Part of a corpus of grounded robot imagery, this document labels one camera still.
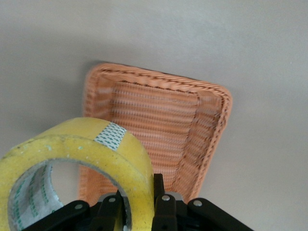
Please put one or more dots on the yellow packing tape roll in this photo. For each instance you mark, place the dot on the yellow packing tape roll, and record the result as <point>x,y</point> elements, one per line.
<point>72,149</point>

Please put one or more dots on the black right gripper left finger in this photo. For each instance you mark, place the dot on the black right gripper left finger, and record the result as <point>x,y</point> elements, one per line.
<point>106,211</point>

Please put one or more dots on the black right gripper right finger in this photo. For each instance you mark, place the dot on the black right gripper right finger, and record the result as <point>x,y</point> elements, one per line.
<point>166,211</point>

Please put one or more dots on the deep brown wicker basket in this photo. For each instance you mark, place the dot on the deep brown wicker basket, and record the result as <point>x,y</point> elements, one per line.
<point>163,125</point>

